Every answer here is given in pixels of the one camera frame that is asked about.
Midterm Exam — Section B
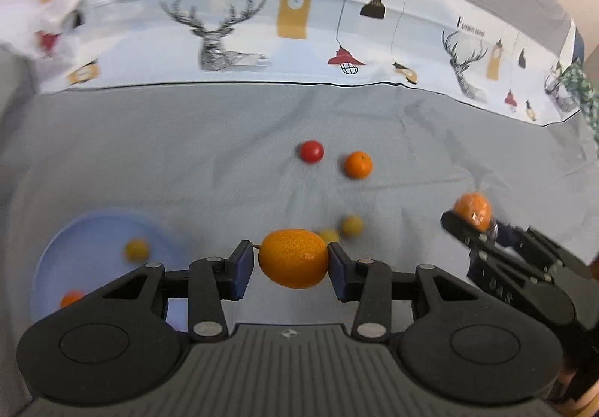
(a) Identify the plastic-wrapped orange fruit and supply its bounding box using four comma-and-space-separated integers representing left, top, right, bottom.
453, 192, 492, 231

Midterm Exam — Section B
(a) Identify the small orange kumquat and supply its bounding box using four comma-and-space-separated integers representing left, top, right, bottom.
258, 228, 329, 289

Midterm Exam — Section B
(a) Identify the orange kumquat front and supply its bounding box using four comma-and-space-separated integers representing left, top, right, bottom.
59, 290, 86, 308

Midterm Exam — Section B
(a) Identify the yellow-green fruit right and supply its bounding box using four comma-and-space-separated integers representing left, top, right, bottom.
340, 215, 364, 238

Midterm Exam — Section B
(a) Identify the yellow-green fruit left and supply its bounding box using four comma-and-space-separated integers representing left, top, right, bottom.
317, 229, 340, 244

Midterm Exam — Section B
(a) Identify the yellow-green fruit on plate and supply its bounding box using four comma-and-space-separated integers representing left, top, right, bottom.
123, 238, 150, 264

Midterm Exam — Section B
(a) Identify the grey bed blanket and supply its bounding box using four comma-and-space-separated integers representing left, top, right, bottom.
1, 52, 598, 416

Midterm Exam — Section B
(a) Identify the orange kumquat middle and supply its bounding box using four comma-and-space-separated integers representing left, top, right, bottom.
343, 151, 374, 180

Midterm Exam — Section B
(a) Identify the light blue round plate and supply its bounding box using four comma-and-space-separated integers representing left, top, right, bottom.
30, 209, 191, 322

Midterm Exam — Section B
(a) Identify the red cherry tomato on bed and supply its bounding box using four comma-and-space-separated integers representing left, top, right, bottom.
298, 140, 325, 165

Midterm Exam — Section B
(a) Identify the deer print white sheet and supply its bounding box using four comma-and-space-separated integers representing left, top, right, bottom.
1, 0, 583, 125

